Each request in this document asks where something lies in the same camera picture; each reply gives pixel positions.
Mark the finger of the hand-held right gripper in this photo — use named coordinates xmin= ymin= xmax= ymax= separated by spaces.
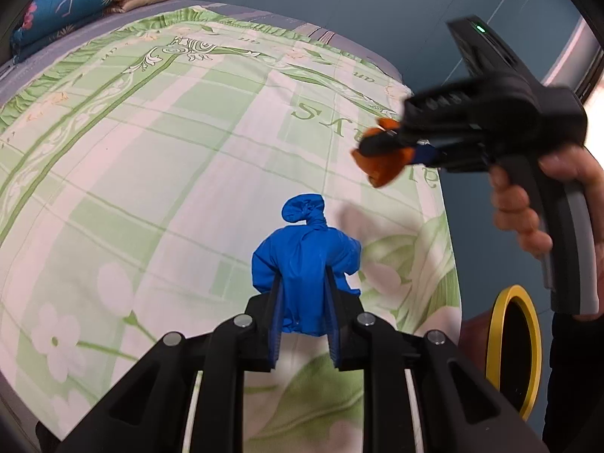
xmin=414 ymin=142 xmax=447 ymax=167
xmin=361 ymin=125 xmax=410 ymax=152

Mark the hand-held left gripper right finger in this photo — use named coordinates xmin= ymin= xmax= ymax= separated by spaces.
xmin=325 ymin=269 xmax=550 ymax=453

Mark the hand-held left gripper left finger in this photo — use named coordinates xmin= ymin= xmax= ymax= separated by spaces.
xmin=57 ymin=288 xmax=285 ymax=453

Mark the blue plastic bag bundle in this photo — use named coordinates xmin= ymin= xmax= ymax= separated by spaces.
xmin=251 ymin=193 xmax=363 ymax=337

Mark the yellow rimmed black bin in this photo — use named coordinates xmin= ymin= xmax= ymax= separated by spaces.
xmin=486 ymin=285 xmax=542 ymax=421

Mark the person's right hand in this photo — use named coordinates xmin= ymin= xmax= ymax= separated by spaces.
xmin=490 ymin=146 xmax=604 ymax=260

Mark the window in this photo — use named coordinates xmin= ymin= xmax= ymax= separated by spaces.
xmin=540 ymin=9 xmax=604 ymax=105

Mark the green printed bedsheet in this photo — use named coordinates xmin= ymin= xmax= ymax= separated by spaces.
xmin=0 ymin=5 xmax=461 ymax=453

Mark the blue floral folded quilt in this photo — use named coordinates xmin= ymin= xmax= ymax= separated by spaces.
xmin=10 ymin=0 xmax=119 ymax=63

